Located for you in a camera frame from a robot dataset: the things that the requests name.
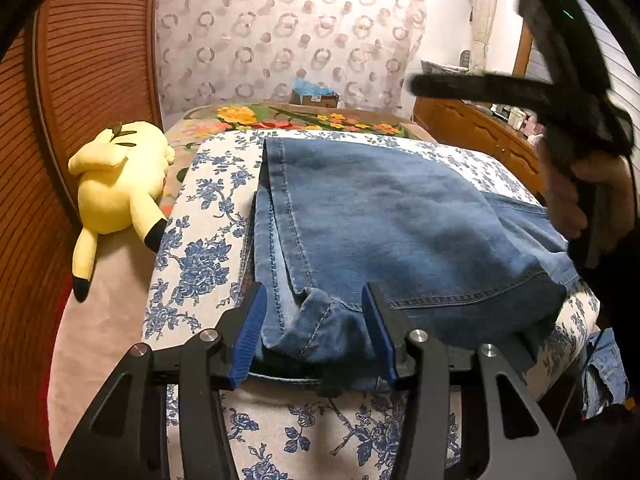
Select tied beige window curtain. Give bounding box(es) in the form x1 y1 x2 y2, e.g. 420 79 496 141
470 0 506 76

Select grey window blind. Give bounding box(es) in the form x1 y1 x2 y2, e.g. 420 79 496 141
527 5 640 126

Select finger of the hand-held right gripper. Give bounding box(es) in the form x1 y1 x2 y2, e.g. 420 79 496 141
410 72 608 117

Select small cardboard box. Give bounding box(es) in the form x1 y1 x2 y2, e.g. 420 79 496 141
291 89 341 107

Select blue plastic bag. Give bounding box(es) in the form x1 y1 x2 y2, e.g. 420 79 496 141
294 80 333 97

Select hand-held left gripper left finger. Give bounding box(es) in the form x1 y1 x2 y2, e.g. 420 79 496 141
52 281 268 480

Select circle patterned sheer curtain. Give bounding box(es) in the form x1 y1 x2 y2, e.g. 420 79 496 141
155 0 426 116

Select blue denim garment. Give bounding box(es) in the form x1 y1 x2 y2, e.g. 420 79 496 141
582 329 630 421

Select long wooden cabinet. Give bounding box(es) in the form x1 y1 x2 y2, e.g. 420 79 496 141
414 96 551 206

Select person's right hand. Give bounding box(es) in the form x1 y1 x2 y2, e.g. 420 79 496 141
537 130 633 241

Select yellow plush toy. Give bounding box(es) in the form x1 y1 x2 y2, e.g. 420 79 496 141
68 120 176 303

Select wooden window frame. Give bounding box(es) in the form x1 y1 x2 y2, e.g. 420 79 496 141
512 25 533 78

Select blue denim pants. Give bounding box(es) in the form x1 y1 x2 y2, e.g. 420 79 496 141
240 136 581 392

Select person's right forearm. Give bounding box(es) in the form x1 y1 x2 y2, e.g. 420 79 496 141
600 157 640 321

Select wooden louvered wardrobe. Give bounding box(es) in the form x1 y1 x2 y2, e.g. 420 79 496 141
0 0 166 461

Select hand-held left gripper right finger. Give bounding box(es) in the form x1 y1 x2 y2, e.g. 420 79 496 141
361 281 578 480

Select blue floral white mat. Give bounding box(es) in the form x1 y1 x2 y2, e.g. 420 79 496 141
142 129 601 480

